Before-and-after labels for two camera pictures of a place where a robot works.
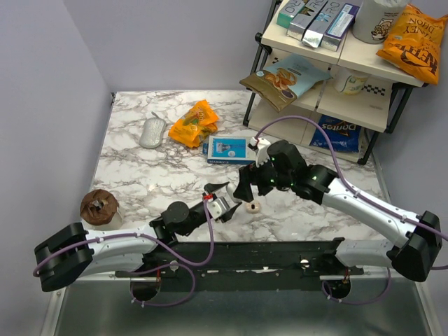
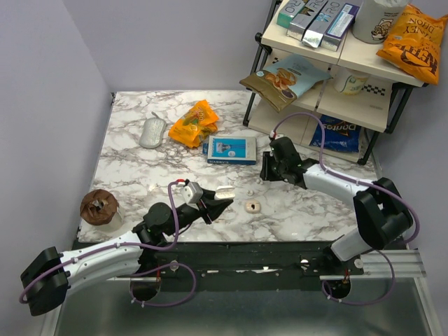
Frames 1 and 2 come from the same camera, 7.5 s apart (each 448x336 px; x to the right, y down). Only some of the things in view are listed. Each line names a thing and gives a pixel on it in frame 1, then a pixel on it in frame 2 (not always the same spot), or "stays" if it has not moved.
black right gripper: x=248 y=174 to x=264 y=173
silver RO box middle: x=317 y=28 stays
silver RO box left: x=303 y=18 stays
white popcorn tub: x=374 y=23 stays
